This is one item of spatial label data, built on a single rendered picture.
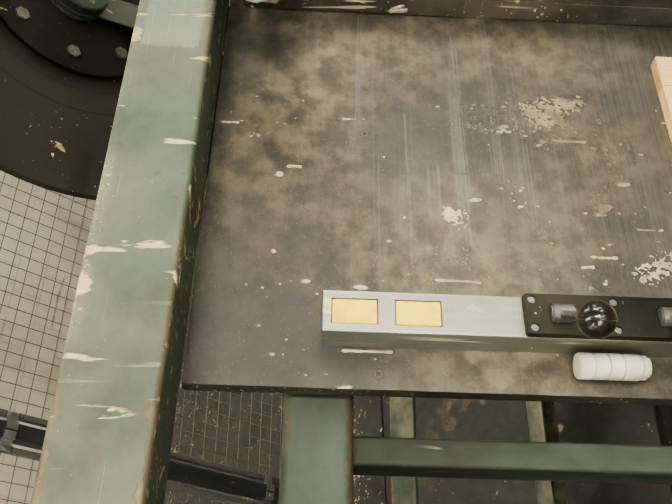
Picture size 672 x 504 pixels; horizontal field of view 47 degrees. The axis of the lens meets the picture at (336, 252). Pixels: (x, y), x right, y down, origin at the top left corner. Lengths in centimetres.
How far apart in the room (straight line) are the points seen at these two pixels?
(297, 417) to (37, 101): 73
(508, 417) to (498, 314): 188
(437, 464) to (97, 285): 41
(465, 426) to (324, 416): 199
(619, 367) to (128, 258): 53
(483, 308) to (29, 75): 86
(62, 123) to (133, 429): 73
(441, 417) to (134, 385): 225
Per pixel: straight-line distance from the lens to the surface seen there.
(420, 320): 85
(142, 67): 99
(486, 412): 280
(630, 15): 127
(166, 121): 93
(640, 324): 91
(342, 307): 85
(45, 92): 139
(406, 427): 192
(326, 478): 86
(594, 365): 89
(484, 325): 86
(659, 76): 120
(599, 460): 94
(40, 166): 131
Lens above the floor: 213
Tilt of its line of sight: 35 degrees down
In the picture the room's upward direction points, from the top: 64 degrees counter-clockwise
